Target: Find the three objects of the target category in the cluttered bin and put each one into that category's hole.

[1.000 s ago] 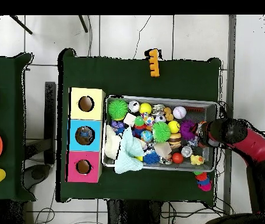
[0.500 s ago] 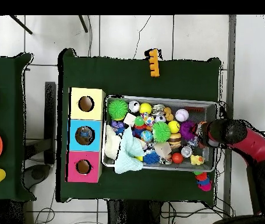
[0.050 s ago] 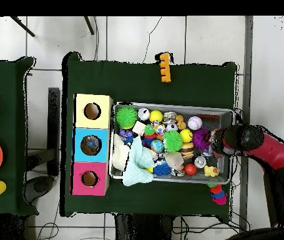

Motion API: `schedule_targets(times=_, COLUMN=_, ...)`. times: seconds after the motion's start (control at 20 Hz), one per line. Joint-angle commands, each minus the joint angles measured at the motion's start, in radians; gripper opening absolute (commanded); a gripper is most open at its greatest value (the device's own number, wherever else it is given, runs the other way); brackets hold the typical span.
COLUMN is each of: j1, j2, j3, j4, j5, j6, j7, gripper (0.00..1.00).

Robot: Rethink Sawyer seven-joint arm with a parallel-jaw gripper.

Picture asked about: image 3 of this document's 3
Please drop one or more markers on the cream muslin cloth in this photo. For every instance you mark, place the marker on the cream muslin cloth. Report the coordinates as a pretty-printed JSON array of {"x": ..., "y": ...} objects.
[{"x": 119, "y": 155}]

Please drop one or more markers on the mint green cloth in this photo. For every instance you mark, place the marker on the mint green cloth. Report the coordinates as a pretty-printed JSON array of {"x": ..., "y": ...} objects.
[{"x": 139, "y": 165}]

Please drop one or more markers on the green spiky ball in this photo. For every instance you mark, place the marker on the green spiky ball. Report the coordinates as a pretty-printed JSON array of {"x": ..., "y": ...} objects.
[
  {"x": 126, "y": 117},
  {"x": 173, "y": 141}
]

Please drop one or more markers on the clear plastic packet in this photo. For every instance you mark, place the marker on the clear plastic packet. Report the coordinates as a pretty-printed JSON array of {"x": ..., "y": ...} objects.
[{"x": 92, "y": 145}]

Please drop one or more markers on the purple spiky toy with eyes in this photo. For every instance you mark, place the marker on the purple spiky toy with eyes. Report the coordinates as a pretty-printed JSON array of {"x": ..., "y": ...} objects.
[{"x": 200, "y": 139}]

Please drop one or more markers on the orange plastic comb toy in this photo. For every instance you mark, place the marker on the orange plastic comb toy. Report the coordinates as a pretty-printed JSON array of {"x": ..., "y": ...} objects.
[{"x": 165, "y": 67}]

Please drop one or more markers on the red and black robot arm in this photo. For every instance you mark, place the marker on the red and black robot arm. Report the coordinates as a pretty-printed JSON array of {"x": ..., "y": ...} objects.
[{"x": 276, "y": 150}]

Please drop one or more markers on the wooden box with three holes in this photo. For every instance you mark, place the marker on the wooden box with three holes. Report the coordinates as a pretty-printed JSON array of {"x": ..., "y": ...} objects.
[{"x": 104, "y": 123}]

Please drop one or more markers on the clear mesh bin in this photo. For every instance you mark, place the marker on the clear mesh bin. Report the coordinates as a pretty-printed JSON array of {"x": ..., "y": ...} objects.
[{"x": 126, "y": 176}]

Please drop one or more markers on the yellow smiley ball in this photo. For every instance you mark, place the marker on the yellow smiley ball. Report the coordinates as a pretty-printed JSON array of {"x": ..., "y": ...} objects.
[{"x": 186, "y": 135}]

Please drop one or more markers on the dark green tablecloth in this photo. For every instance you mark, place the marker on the dark green tablecloth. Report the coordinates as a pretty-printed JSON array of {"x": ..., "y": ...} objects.
[
  {"x": 131, "y": 85},
  {"x": 12, "y": 125}
]

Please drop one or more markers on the white baseball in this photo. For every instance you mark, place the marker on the white baseball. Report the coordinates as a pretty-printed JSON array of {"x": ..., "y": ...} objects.
[{"x": 195, "y": 123}]

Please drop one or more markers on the black can with silver top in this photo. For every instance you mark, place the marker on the black can with silver top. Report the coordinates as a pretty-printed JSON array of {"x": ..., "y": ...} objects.
[{"x": 200, "y": 161}]

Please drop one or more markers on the black tripod leg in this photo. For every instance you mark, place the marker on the black tripod leg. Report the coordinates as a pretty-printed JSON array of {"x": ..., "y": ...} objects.
[
  {"x": 22, "y": 26},
  {"x": 89, "y": 25}
]

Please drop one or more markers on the grey floor strip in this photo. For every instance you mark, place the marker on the grey floor strip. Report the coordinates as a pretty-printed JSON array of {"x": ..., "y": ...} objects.
[{"x": 248, "y": 75}]

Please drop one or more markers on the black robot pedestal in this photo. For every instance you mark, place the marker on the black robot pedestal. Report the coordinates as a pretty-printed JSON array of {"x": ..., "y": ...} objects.
[{"x": 141, "y": 230}]

